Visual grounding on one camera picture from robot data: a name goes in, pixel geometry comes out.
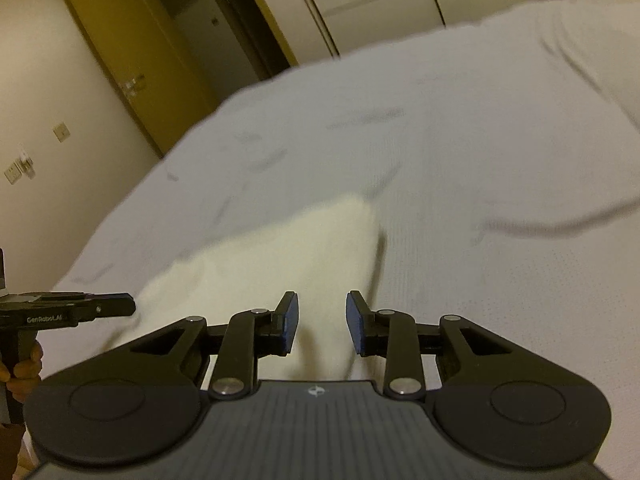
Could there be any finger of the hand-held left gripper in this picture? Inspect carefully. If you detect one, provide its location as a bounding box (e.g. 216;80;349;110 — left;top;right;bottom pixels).
74;292;137;322

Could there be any white wardrobe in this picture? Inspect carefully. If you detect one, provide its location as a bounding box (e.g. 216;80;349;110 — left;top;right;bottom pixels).
232;0;553;68

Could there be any wooden door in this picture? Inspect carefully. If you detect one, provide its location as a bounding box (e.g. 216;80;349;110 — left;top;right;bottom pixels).
61;0;217;159

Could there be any white knit sweater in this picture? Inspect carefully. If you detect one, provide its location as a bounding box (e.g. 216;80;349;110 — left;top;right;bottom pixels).
106;192;387;385

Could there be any bed with grey sheet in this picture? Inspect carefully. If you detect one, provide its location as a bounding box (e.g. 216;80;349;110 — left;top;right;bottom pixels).
30;0;640;480

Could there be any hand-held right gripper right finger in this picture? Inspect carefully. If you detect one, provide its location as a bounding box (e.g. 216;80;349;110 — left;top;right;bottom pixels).
345;289;512;402

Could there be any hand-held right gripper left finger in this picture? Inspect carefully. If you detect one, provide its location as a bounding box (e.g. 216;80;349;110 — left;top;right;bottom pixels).
129;290;301;402

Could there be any wall socket with plug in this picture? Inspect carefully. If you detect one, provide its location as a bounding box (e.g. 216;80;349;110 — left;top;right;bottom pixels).
3;156;36;186

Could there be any person's left hand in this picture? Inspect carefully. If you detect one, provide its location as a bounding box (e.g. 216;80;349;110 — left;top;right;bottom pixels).
0;340;46;404

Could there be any metal door handle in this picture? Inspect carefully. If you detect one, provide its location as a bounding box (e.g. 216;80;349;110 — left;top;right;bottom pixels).
119;74;149;99

